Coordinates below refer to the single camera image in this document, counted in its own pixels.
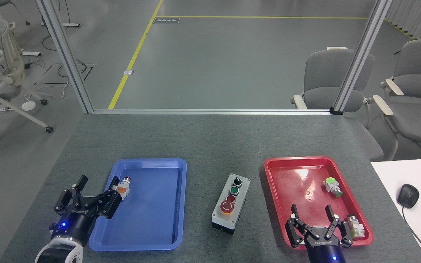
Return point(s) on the silver push button green block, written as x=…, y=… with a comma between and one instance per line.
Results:
x=356, y=227

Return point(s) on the white pleated curtain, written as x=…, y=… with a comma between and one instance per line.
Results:
x=415, y=14

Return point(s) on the silver aluminium rail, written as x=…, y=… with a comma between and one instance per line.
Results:
x=210, y=111

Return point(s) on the grey floor sign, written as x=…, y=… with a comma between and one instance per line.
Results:
x=166, y=20

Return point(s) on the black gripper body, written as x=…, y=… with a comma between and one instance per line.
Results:
x=77, y=223
x=323, y=250

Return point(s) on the metal floor socket plate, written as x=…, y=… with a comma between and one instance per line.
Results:
x=128, y=72

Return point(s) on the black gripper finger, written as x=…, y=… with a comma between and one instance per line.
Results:
x=66, y=199
x=110, y=202
x=294, y=229
x=344, y=233

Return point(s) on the white round floor disc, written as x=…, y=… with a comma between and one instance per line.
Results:
x=28, y=106

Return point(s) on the white mesh office chair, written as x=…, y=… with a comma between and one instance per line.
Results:
x=11, y=65

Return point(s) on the grey padded armchair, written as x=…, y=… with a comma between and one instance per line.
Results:
x=323, y=73
x=418, y=106

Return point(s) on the white desk foot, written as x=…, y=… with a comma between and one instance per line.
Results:
x=27, y=53
x=68, y=25

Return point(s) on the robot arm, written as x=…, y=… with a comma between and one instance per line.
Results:
x=59, y=252

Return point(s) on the blue plastic tray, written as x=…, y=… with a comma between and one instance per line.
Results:
x=152, y=212

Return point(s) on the silver aluminium post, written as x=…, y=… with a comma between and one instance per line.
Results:
x=360, y=58
x=64, y=54

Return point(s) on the grey control box with buttons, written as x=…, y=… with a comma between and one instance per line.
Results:
x=228, y=219

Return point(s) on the white desk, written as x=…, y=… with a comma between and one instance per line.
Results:
x=389, y=179

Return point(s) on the red plastic tray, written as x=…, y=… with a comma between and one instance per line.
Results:
x=294, y=182

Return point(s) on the red push button orange block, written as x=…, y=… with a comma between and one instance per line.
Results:
x=124, y=190

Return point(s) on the green push button switch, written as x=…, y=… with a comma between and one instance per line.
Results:
x=332, y=185

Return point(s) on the black computer mouse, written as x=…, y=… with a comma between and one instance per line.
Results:
x=408, y=195

